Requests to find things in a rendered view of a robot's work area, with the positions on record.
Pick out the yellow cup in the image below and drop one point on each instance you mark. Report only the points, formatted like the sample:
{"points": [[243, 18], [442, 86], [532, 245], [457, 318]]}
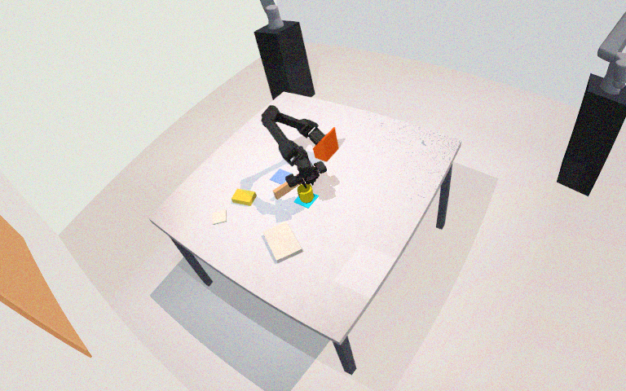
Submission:
{"points": [[305, 194]]}

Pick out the yellow rectangular block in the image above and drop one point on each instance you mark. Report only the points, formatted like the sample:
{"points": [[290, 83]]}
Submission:
{"points": [[244, 197]]}

